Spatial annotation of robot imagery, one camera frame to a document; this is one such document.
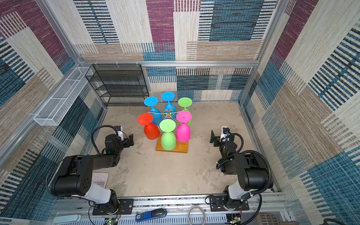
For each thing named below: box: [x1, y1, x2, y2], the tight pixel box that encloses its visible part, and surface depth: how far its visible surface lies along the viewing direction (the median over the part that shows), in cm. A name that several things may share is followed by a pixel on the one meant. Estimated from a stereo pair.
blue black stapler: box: [135, 208, 168, 222], surface depth 70 cm
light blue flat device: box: [52, 211, 82, 225], surface depth 71 cm
